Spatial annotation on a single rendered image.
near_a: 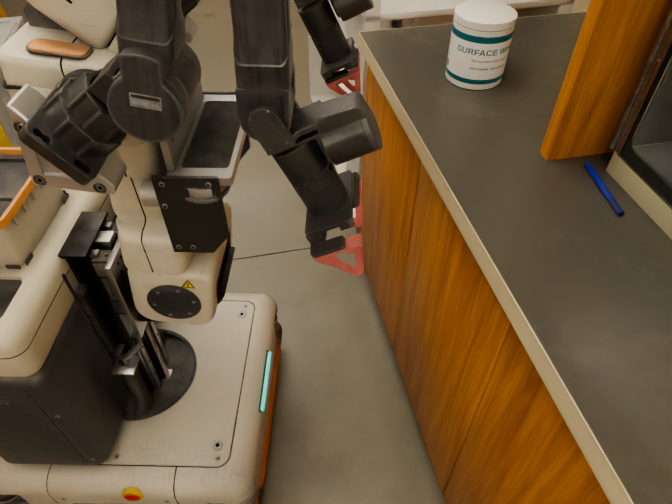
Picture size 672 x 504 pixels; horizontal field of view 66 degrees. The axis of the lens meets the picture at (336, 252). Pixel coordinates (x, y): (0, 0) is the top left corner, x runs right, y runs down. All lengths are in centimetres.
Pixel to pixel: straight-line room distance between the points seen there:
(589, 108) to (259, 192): 168
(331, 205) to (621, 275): 46
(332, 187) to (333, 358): 121
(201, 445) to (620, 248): 102
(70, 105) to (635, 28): 82
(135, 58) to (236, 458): 101
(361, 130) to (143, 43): 24
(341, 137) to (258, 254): 157
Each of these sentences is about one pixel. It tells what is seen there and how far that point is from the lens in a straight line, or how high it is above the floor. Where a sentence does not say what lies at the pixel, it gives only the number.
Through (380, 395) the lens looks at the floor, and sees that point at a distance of 174.
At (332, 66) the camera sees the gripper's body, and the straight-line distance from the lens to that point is 102.
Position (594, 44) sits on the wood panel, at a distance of 97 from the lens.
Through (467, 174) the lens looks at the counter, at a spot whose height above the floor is 94.
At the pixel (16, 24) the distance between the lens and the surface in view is 265.
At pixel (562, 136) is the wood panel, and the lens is 105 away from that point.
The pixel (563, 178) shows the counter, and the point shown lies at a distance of 103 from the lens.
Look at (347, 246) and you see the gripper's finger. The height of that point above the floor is 106.
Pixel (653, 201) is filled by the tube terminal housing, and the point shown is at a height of 97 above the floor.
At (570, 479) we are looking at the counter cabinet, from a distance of 85.
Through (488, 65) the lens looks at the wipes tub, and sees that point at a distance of 123.
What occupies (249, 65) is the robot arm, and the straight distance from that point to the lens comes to 56.
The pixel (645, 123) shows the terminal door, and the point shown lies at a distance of 98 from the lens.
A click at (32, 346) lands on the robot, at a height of 76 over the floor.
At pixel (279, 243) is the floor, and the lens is 217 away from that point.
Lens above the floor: 152
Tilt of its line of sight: 46 degrees down
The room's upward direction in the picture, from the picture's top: straight up
